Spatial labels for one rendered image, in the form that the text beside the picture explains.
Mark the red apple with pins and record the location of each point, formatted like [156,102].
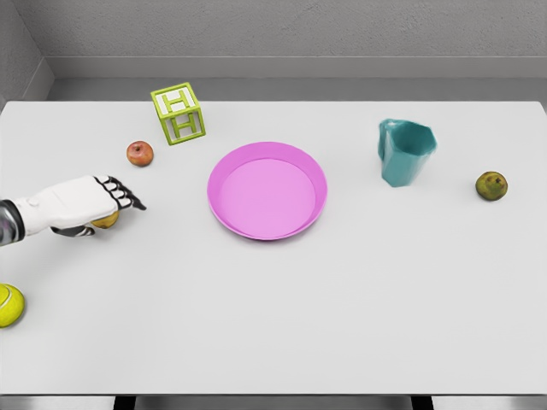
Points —
[139,154]

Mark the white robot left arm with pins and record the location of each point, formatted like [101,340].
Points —
[25,215]

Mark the yellow lemon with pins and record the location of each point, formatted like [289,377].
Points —
[107,220]

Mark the green letter H block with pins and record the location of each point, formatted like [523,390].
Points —
[178,113]

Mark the pink round plate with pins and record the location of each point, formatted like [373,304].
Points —
[267,192]

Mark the green brown pear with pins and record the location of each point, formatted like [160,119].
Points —
[491,185]

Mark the yellow tennis ball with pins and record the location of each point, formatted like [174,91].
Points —
[8,305]

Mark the teal faceted mug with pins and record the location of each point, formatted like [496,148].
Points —
[404,154]

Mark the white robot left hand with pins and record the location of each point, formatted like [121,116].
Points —
[81,198]

